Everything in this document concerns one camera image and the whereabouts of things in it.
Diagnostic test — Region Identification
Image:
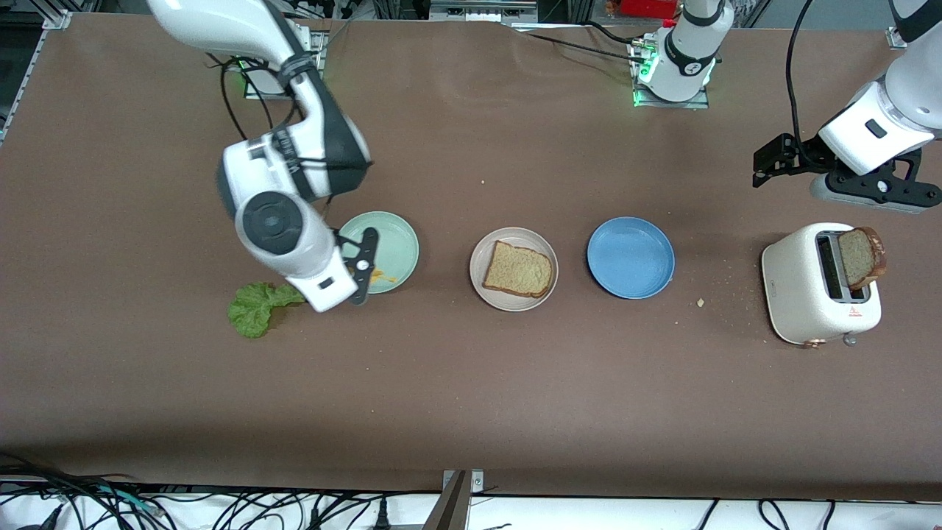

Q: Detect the brown bread slice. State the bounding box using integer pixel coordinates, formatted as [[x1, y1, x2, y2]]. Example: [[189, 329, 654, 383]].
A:
[[838, 226, 888, 290], [482, 240, 554, 299]]

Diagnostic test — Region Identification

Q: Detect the green lettuce leaf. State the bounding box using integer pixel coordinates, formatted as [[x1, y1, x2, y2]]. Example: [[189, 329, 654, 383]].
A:
[[227, 283, 305, 339]]

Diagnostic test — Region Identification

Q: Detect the blue plate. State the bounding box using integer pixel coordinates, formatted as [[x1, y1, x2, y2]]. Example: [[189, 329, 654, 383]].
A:
[[587, 216, 676, 300]]

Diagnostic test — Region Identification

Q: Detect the beige plate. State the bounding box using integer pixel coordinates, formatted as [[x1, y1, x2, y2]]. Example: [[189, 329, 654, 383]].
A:
[[469, 227, 559, 312]]

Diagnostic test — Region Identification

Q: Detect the pale green plate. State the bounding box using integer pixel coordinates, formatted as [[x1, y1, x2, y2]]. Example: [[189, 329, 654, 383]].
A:
[[337, 211, 420, 295]]

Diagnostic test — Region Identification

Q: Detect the white toaster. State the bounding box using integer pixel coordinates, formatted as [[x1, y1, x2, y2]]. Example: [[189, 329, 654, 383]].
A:
[[761, 222, 882, 348]]

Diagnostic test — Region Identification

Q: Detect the red box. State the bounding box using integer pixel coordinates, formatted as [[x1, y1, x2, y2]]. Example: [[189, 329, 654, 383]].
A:
[[617, 0, 679, 21]]

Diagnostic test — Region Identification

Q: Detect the grey metal box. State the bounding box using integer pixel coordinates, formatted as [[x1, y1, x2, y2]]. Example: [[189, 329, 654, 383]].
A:
[[429, 0, 539, 23]]

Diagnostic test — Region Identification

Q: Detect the black equipment rack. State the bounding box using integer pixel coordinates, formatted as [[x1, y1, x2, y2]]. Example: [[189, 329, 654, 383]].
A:
[[372, 0, 431, 21]]

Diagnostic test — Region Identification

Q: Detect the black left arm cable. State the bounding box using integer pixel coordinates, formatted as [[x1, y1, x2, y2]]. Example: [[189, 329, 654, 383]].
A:
[[785, 0, 819, 161]]

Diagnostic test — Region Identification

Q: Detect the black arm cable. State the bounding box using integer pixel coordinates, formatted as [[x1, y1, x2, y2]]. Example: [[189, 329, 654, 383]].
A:
[[205, 52, 306, 148], [785, 0, 819, 161]]

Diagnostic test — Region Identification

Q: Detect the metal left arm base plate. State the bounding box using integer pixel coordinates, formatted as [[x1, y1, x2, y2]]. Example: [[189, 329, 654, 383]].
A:
[[633, 40, 711, 110]]

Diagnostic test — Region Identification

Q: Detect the black cable on table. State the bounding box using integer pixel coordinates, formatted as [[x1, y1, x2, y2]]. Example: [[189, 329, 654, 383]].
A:
[[508, 21, 652, 66]]

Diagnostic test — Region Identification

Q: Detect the silver table edge bracket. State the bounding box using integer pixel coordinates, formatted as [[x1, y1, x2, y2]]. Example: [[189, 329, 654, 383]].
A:
[[442, 469, 485, 495]]

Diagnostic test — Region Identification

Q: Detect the dark grey metal post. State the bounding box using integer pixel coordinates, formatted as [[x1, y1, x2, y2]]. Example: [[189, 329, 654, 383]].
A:
[[422, 471, 469, 530]]

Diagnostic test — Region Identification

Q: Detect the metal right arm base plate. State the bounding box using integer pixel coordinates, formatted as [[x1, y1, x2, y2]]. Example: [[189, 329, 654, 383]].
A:
[[241, 28, 329, 100]]

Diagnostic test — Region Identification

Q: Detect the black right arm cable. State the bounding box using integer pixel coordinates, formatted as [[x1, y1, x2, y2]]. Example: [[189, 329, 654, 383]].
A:
[[205, 52, 306, 148]]

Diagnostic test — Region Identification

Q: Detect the teal cable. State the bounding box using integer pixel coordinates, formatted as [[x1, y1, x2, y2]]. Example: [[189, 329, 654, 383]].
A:
[[92, 484, 163, 516]]

